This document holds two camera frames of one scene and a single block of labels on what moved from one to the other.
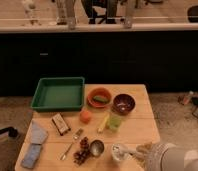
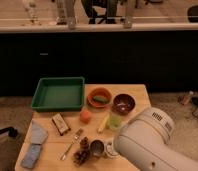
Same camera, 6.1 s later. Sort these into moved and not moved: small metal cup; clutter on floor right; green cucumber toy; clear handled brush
Moved: clear handled brush
Not moved: small metal cup; clutter on floor right; green cucumber toy
